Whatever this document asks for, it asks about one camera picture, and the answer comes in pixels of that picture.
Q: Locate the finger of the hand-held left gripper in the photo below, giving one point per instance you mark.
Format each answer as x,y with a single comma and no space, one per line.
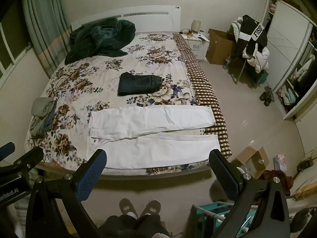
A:
28,158
6,150

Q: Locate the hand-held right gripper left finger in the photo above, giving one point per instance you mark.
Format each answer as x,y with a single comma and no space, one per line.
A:
91,176

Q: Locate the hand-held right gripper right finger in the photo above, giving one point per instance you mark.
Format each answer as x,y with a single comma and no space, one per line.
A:
221,176

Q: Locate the white pants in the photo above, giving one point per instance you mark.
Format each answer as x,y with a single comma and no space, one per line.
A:
148,119

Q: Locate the white quilted cloth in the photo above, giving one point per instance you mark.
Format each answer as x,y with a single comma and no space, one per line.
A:
21,215

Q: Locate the teal rack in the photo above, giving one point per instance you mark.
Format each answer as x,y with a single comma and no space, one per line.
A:
210,207

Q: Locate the small open cardboard box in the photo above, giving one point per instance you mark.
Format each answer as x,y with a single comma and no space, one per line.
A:
257,168

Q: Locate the blue grey garment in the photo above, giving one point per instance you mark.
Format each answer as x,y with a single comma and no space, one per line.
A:
47,122

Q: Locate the person's left brown slipper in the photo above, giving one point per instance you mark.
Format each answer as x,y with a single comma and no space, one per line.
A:
127,207

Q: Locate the person's brown slipper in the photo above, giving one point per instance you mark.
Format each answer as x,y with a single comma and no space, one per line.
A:
151,207
127,207

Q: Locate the red brown cloth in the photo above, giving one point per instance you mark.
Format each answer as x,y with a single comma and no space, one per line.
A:
279,178

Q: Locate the pastel printed bag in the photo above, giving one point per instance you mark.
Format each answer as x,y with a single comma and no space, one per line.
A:
280,162

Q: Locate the person's dark trousers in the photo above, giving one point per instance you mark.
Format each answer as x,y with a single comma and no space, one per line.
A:
133,228

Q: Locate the person's right brown slipper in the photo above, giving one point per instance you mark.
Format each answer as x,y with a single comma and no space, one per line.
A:
151,207

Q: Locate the brown checked blanket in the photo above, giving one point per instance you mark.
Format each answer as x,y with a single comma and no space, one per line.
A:
200,84

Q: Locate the dark bag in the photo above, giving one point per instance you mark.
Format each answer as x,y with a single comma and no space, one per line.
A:
304,223

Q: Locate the white framed window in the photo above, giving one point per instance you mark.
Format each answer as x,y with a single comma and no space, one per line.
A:
7,49

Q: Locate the dark folded jeans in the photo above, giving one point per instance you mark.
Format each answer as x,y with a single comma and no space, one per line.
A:
138,83

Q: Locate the teal folded clothes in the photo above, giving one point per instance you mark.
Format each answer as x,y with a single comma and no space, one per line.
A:
291,96

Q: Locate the metal chair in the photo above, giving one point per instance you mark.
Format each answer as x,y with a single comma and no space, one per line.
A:
240,70

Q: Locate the green storage bin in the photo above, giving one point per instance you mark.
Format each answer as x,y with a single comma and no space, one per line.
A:
263,76

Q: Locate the plastic water bottle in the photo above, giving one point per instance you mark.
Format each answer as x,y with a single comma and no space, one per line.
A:
227,63

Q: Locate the large cardboard box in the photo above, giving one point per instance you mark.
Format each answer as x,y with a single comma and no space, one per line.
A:
218,47

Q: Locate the white nightstand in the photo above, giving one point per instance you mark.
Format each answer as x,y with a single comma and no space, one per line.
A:
200,48

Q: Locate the dark green blanket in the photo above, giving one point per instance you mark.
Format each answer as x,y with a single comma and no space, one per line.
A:
99,39

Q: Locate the black phone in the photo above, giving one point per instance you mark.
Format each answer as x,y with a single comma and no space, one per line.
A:
201,39

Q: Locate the green striped curtain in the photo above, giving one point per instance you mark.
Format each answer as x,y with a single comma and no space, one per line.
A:
44,17

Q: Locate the orange object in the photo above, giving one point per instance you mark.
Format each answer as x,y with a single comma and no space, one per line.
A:
188,36

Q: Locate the white wardrobe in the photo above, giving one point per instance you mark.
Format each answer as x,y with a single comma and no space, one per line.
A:
284,42

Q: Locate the beige table lamp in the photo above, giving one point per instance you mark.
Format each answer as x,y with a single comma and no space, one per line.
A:
196,26

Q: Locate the black and white jacket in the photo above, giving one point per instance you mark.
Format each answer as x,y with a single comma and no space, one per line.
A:
255,27

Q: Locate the white bed with headboard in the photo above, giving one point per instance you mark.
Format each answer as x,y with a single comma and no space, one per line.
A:
148,17

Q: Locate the pink clothes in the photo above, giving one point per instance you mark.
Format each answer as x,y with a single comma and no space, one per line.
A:
273,6

